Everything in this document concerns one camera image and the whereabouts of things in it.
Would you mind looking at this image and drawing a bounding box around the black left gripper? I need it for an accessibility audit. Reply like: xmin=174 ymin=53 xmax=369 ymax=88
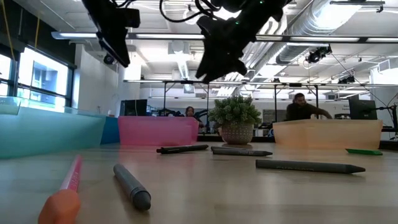
xmin=81 ymin=0 xmax=131 ymax=68

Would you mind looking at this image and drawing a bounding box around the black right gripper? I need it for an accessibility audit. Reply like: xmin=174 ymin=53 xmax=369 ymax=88
xmin=195 ymin=0 xmax=292 ymax=83

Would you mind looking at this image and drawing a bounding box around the grey crayon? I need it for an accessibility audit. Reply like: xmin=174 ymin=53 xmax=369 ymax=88
xmin=210 ymin=145 xmax=274 ymax=157
xmin=255 ymin=159 xmax=366 ymax=175
xmin=113 ymin=163 xmax=152 ymax=212

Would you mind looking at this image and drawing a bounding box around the black pen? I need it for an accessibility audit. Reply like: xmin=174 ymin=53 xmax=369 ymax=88
xmin=155 ymin=144 xmax=210 ymax=155

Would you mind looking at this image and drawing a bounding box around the long pink pencil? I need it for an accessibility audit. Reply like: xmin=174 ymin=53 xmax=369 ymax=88
xmin=37 ymin=154 xmax=84 ymax=224

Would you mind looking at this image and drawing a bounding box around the green eraser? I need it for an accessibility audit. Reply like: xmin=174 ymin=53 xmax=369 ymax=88
xmin=345 ymin=147 xmax=384 ymax=156

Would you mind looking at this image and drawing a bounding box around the long linear ceiling light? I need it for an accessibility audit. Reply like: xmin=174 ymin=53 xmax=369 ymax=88
xmin=51 ymin=30 xmax=398 ymax=44

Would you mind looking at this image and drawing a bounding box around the potted green succulent plant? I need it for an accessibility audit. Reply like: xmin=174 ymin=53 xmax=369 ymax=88
xmin=207 ymin=95 xmax=263 ymax=146

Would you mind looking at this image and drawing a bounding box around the person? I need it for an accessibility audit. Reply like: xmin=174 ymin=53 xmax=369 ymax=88
xmin=285 ymin=92 xmax=333 ymax=122
xmin=185 ymin=105 xmax=206 ymax=128

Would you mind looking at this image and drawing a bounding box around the black computer monitor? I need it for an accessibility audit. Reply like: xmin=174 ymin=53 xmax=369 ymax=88
xmin=348 ymin=98 xmax=378 ymax=121
xmin=119 ymin=98 xmax=149 ymax=117

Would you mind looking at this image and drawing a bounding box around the large office window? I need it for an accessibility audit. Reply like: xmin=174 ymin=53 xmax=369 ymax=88
xmin=0 ymin=46 xmax=75 ymax=108

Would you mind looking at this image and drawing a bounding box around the blue plastic bin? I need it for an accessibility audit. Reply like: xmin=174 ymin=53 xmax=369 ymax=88
xmin=99 ymin=116 xmax=121 ymax=146

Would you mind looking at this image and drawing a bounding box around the black track light cluster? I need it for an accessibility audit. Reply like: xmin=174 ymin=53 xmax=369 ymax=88
xmin=338 ymin=75 xmax=356 ymax=85
xmin=305 ymin=45 xmax=333 ymax=65

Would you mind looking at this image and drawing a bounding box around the pink plastic bin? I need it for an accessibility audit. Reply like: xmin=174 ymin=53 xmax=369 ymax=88
xmin=118 ymin=116 xmax=200 ymax=147

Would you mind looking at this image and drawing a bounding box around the teal plastic bin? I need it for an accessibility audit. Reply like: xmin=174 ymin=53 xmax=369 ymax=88
xmin=0 ymin=95 xmax=106 ymax=160

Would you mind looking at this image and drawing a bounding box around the orange plastic bin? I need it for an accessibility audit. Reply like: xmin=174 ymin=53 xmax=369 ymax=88
xmin=272 ymin=119 xmax=384 ymax=150

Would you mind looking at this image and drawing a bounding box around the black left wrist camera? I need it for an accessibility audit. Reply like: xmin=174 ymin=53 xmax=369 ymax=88
xmin=119 ymin=7 xmax=141 ymax=29

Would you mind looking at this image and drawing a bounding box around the black background rig frame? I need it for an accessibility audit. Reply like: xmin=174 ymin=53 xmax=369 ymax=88
xmin=123 ymin=79 xmax=398 ymax=123

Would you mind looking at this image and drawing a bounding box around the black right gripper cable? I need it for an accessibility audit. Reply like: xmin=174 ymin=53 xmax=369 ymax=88
xmin=159 ymin=0 xmax=224 ymax=24

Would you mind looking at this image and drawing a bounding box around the black aluminium rig frame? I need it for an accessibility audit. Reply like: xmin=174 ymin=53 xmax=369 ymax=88
xmin=197 ymin=133 xmax=398 ymax=152

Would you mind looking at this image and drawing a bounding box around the silver ventilation duct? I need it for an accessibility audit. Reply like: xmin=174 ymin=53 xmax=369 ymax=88
xmin=275 ymin=0 xmax=363 ymax=65

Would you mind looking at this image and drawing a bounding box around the yellow hanging cord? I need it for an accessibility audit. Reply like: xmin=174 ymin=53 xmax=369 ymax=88
xmin=1 ymin=0 xmax=16 ymax=62

